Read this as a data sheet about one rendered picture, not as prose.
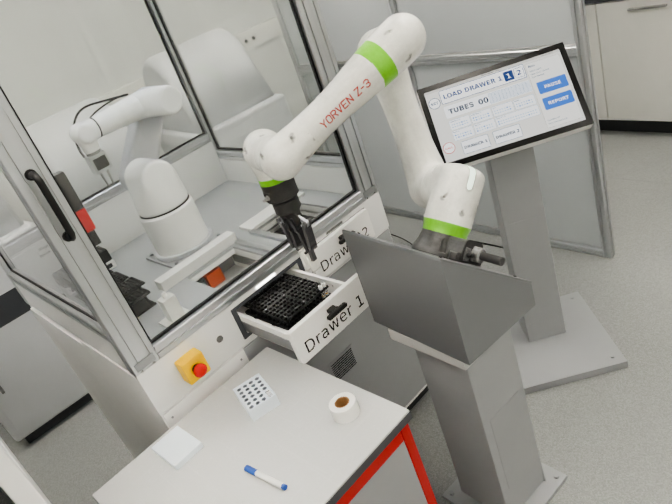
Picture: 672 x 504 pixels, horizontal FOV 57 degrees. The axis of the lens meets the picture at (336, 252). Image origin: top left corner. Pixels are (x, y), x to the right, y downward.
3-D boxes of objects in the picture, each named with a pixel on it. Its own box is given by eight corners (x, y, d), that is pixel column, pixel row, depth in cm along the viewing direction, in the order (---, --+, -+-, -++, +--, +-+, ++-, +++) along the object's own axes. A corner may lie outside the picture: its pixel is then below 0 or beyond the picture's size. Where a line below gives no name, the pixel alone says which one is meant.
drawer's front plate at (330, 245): (375, 235, 216) (366, 208, 211) (319, 281, 201) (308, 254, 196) (372, 234, 217) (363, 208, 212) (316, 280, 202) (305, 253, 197)
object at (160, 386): (389, 226, 223) (378, 191, 216) (160, 415, 170) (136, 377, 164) (241, 201, 291) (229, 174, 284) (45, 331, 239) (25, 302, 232)
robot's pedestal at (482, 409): (567, 478, 205) (530, 296, 169) (515, 545, 191) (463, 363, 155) (493, 440, 227) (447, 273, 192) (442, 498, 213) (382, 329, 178)
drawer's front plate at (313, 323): (372, 303, 181) (361, 272, 176) (303, 365, 166) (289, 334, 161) (368, 301, 182) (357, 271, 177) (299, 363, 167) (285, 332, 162)
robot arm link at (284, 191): (300, 170, 164) (280, 168, 171) (269, 191, 158) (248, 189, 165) (308, 189, 167) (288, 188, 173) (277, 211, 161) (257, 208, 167)
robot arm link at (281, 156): (369, 87, 160) (345, 53, 155) (391, 90, 151) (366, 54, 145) (272, 185, 157) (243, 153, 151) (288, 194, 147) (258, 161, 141)
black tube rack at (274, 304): (334, 302, 184) (328, 285, 181) (293, 338, 175) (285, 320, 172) (289, 288, 200) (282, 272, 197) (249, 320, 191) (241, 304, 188)
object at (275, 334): (362, 301, 181) (356, 284, 178) (301, 355, 167) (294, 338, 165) (280, 276, 209) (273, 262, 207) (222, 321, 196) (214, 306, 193)
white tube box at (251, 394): (280, 404, 164) (275, 394, 163) (253, 421, 162) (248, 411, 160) (263, 382, 175) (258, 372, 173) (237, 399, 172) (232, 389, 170)
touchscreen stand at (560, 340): (628, 366, 236) (598, 121, 189) (513, 397, 242) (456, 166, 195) (578, 296, 280) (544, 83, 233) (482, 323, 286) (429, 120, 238)
